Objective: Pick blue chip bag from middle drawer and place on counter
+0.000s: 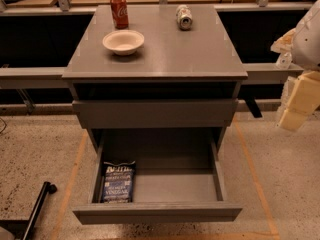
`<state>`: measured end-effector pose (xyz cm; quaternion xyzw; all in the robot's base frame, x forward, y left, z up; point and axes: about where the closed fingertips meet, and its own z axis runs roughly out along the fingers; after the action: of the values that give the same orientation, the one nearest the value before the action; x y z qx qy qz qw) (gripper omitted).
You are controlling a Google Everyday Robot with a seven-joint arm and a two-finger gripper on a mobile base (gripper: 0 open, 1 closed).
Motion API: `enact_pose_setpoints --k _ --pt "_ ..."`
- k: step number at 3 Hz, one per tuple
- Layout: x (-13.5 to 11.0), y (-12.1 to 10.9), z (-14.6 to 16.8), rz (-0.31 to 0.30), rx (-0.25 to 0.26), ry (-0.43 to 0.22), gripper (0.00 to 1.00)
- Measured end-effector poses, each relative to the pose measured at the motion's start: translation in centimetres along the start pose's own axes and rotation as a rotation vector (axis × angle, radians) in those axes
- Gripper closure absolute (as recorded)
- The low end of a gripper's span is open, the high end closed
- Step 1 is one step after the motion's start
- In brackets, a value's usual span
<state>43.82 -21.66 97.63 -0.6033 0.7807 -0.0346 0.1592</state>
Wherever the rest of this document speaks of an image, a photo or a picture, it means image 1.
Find crushed white soda can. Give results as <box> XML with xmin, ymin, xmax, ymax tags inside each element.
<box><xmin>176</xmin><ymin>5</ymin><xmax>193</xmax><ymax>30</ymax></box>

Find grey metal rail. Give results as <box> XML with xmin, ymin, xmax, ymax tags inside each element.
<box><xmin>0</xmin><ymin>67</ymin><xmax>68</xmax><ymax>89</ymax></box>

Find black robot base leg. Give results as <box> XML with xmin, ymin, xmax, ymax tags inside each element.
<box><xmin>0</xmin><ymin>181</ymin><xmax>57</xmax><ymax>240</ymax></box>

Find blue chip bag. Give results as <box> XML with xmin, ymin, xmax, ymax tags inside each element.
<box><xmin>102</xmin><ymin>162</ymin><xmax>136</xmax><ymax>203</ymax></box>

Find grey drawer cabinet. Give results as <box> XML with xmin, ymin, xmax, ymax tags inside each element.
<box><xmin>63</xmin><ymin>4</ymin><xmax>248</xmax><ymax>147</ymax></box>

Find closed grey top drawer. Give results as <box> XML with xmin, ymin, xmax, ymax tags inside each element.
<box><xmin>73</xmin><ymin>99</ymin><xmax>238</xmax><ymax>129</ymax></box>

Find white paper bowl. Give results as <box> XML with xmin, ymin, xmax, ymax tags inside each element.
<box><xmin>102</xmin><ymin>30</ymin><xmax>144</xmax><ymax>56</ymax></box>

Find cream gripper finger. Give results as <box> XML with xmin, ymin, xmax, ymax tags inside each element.
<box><xmin>277</xmin><ymin>76</ymin><xmax>296</xmax><ymax>118</ymax></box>
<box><xmin>277</xmin><ymin>71</ymin><xmax>320</xmax><ymax>131</ymax></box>

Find open grey middle drawer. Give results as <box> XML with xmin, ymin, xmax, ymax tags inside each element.
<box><xmin>73</xmin><ymin>128</ymin><xmax>242</xmax><ymax>224</ymax></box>

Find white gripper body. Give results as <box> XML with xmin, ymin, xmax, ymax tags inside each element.
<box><xmin>270</xmin><ymin>28</ymin><xmax>296</xmax><ymax>53</ymax></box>

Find red cola can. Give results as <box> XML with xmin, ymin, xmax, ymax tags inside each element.
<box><xmin>110</xmin><ymin>0</ymin><xmax>129</xmax><ymax>29</ymax></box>

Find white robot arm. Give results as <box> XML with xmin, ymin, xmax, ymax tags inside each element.
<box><xmin>270</xmin><ymin>0</ymin><xmax>320</xmax><ymax>131</ymax></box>

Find clear sanitizer pump bottle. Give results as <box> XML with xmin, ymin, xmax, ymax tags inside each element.
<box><xmin>276</xmin><ymin>52</ymin><xmax>292</xmax><ymax>70</ymax></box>

